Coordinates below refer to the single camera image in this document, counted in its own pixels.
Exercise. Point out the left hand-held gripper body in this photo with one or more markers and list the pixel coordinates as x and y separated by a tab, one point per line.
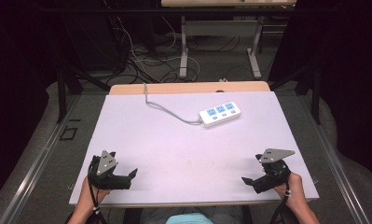
107	182

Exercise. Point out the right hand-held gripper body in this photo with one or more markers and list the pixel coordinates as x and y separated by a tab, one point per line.
275	174

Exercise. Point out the white power strip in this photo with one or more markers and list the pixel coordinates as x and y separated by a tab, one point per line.
221	114

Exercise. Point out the person's left hand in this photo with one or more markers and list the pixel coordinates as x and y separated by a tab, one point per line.
90	196

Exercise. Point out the person's right hand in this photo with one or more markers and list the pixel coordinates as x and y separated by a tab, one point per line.
294	193

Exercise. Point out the white table mat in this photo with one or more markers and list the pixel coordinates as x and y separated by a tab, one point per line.
180	155

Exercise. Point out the person's teal shirt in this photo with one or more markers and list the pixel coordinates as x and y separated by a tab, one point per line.
190	219

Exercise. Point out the black metal stand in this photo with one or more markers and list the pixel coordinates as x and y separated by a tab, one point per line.
314	90
62	93

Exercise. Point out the aluminium floor rail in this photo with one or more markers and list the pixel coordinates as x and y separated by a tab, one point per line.
336	168
34	171

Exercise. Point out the white metal desk frame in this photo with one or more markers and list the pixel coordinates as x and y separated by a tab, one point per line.
221	28

